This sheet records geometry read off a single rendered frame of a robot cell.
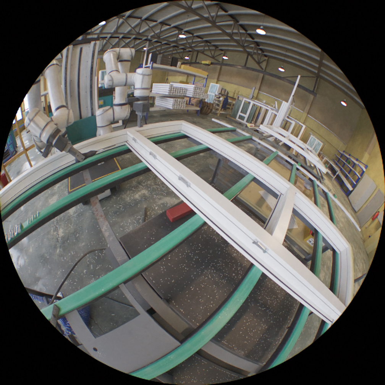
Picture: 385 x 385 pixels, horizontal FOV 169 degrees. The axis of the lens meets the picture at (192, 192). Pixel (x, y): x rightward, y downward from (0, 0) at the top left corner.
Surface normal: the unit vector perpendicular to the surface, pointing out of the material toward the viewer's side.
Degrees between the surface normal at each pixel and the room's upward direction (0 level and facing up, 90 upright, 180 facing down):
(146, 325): 0
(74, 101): 90
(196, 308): 0
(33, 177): 90
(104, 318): 0
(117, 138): 90
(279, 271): 90
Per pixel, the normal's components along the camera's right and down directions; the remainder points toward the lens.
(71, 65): 0.65, 0.61
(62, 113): 0.74, -0.16
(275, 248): 0.18, -0.69
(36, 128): 0.47, 0.61
